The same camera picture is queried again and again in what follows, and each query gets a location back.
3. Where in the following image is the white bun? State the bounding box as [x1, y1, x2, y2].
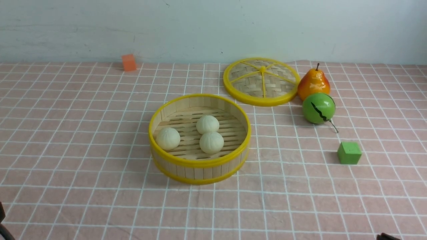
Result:
[199, 132, 224, 155]
[155, 127, 180, 151]
[196, 115, 220, 135]

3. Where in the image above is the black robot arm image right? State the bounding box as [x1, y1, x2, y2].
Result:
[376, 232, 401, 240]

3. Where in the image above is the black robot arm image left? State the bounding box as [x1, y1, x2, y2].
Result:
[0, 202, 15, 240]

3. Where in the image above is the yellow bamboo steamer tray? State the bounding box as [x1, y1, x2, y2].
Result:
[148, 94, 251, 184]

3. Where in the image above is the yellow bamboo steamer lid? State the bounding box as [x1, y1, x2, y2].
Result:
[223, 57, 301, 107]

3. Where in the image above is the orange cube block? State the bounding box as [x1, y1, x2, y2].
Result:
[121, 54, 137, 72]

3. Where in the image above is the green toy melon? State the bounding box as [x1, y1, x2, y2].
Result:
[302, 93, 339, 133]

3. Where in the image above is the orange yellow toy pear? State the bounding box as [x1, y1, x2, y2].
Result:
[297, 63, 331, 101]

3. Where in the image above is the green cube block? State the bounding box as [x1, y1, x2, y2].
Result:
[337, 141, 362, 165]

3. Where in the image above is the pink checkered tablecloth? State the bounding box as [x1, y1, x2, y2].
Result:
[0, 62, 427, 240]

